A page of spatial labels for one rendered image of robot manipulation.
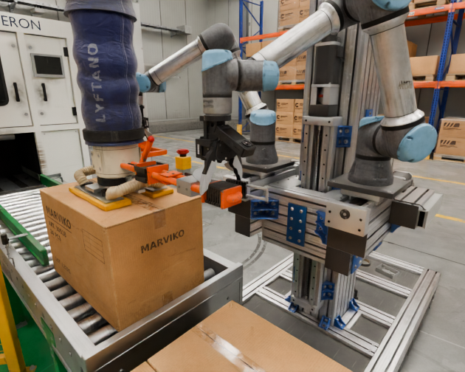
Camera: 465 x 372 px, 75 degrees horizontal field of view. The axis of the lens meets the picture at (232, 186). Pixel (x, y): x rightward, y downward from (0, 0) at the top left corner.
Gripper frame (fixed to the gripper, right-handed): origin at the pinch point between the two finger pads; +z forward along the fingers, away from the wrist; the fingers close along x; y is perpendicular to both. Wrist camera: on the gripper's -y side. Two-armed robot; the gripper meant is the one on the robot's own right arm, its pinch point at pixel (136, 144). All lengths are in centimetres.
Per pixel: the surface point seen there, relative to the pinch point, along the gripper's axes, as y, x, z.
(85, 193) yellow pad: 26.9, -39.0, 11.8
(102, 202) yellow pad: 42, -39, 12
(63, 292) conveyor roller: 19, -51, 55
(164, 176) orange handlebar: 67, -29, -1
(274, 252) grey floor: 9, 119, 109
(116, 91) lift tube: 40, -29, -26
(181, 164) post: 10.3, 20.3, 12.6
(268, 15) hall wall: -537, 814, -273
